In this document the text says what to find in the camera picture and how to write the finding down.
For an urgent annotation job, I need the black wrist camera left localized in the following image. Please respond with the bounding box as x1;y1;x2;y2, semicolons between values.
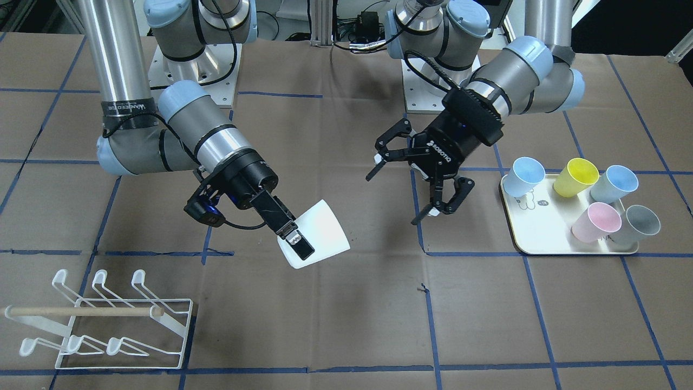
441;87;503;146

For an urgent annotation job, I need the yellow plastic cup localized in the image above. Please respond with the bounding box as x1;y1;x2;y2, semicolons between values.
553;158;600;198

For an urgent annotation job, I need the black braided cable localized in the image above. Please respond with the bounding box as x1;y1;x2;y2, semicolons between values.
403;50;461;93
222;218;271;231

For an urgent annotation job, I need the white plastic cup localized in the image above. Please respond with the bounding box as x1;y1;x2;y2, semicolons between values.
277;199;350;269

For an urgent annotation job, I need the aluminium frame post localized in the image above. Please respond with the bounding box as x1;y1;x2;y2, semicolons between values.
308;1;337;47

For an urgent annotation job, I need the grey plastic cup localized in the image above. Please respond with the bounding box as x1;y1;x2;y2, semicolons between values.
609;205;662;246

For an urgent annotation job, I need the cream rabbit print tray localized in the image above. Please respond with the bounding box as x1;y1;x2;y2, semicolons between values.
499;173;639;255

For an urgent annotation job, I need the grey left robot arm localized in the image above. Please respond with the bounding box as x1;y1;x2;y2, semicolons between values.
367;1;586;225

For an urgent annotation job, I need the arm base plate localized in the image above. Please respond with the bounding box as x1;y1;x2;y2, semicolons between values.
402;56;494;116
148;44;243;108

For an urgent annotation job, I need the pink plastic cup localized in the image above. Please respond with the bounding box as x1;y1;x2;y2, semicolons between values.
570;202;622;243

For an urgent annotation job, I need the white wire cup rack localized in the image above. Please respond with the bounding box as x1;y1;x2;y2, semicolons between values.
3;269;194;371

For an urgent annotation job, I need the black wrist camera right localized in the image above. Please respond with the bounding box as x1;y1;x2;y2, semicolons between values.
184;197;227;228

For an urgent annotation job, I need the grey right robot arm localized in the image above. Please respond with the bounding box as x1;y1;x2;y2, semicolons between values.
77;1;318;268

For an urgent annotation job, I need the black power adapter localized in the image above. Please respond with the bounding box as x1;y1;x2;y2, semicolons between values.
350;11;381;43

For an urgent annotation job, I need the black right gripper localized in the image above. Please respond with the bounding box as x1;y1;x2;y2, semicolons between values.
198;151;315;260

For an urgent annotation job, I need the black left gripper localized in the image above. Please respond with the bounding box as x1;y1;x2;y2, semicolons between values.
365;106;504;226

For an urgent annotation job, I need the light blue plastic cup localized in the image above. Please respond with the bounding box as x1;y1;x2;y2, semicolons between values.
503;157;546;198

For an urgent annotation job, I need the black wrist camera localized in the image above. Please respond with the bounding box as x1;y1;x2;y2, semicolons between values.
441;87;503;146
184;197;227;228

